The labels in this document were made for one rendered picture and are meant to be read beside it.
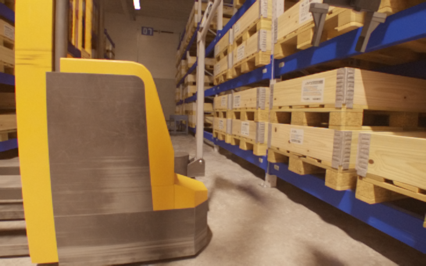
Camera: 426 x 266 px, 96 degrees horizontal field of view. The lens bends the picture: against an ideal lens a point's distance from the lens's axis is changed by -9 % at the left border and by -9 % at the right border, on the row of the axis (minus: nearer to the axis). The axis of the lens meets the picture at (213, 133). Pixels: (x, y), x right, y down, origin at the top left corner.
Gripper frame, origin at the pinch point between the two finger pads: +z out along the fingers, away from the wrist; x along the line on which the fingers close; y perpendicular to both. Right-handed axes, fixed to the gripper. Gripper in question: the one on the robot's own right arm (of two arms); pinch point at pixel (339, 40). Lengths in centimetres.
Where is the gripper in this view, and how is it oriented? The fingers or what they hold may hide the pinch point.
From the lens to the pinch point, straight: 69.3
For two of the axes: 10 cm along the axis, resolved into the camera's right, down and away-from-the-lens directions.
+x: 10.0, 0.6, 0.4
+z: -0.7, 8.7, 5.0
